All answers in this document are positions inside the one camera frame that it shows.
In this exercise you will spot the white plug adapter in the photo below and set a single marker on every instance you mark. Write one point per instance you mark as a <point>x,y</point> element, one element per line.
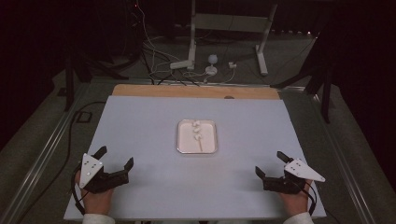
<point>232,65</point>

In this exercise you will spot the white metal stand frame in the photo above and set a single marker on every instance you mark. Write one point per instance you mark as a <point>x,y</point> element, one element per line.
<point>229,22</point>

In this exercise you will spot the person's left hand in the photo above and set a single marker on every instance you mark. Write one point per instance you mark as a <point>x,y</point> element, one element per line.
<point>96,200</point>

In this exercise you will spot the metal floor rail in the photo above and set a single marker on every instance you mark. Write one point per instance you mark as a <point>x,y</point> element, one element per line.
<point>345,168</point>
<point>40,161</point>

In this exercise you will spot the white power strip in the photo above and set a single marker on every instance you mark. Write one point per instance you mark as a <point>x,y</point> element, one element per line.
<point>180,64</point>

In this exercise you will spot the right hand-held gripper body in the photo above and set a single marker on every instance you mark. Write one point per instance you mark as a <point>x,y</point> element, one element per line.
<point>289,179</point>

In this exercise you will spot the pale blue table mat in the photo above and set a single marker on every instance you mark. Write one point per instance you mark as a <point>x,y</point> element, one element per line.
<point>149,130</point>

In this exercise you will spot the black tripod stand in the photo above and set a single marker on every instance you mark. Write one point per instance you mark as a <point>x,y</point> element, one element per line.
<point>325,99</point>
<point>70,87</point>

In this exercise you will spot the white rectangular tray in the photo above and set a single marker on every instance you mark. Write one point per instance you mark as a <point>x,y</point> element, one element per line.
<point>186,143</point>

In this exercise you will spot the person's right hand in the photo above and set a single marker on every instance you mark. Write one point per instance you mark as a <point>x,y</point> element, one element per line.
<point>295,202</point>

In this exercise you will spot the white round webcam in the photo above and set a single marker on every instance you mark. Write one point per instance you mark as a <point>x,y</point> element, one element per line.
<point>212,59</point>

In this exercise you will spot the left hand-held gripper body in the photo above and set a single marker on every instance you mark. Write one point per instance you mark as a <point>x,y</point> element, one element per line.
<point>93,177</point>

